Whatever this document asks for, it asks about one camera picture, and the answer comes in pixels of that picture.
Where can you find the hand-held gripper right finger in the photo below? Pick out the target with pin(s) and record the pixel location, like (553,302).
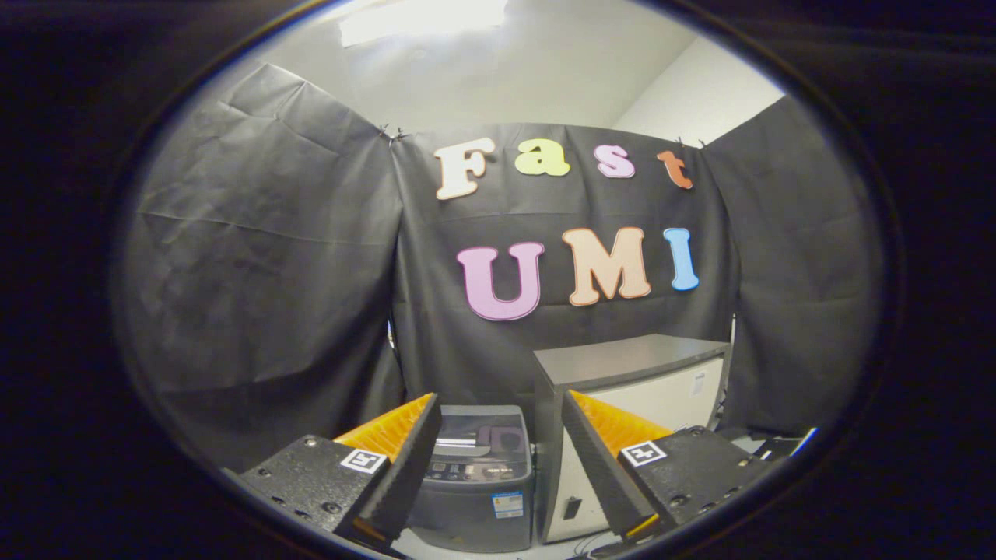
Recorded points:
(595,467)

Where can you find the grey washing machine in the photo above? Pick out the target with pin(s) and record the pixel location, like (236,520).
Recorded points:
(467,521)

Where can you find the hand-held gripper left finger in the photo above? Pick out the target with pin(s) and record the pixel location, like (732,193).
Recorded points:
(408,459)

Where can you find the small metal clip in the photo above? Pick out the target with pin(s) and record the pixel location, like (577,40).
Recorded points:
(689,143)
(393,132)

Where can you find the black backdrop cloth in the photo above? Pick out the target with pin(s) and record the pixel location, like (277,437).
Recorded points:
(264,272)

